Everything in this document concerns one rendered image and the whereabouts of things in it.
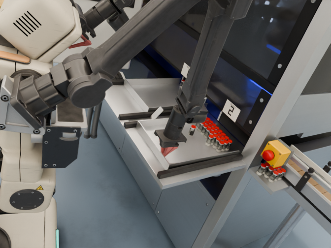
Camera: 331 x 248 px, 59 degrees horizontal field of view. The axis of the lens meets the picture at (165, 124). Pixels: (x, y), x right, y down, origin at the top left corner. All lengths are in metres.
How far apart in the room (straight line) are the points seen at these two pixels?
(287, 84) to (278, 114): 0.11
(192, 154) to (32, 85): 0.68
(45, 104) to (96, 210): 1.40
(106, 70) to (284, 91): 0.66
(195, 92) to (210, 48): 0.16
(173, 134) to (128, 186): 1.24
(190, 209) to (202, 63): 0.99
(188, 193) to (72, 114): 0.86
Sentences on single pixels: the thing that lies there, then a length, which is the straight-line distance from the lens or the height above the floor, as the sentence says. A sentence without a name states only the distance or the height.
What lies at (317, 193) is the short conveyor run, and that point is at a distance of 1.21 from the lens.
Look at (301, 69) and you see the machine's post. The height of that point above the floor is 1.31.
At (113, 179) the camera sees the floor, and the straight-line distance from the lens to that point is 2.19.
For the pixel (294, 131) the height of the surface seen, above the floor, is 1.03.
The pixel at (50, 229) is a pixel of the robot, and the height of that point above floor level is 0.28.
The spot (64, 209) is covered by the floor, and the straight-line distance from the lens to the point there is 1.99.
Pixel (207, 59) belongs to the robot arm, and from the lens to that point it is 0.77.
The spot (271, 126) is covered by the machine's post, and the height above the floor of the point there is 1.08.
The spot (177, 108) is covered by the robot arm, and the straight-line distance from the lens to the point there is 0.94.
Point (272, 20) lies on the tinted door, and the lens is 1.15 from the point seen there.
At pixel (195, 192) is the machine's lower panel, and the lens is 1.53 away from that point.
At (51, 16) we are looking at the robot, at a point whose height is 1.34.
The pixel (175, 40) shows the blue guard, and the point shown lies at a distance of 1.56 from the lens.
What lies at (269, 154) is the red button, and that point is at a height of 1.01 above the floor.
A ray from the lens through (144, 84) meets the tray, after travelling 1.53.
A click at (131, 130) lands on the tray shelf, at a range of 1.17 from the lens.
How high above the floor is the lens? 1.56
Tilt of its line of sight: 33 degrees down
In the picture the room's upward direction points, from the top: 18 degrees clockwise
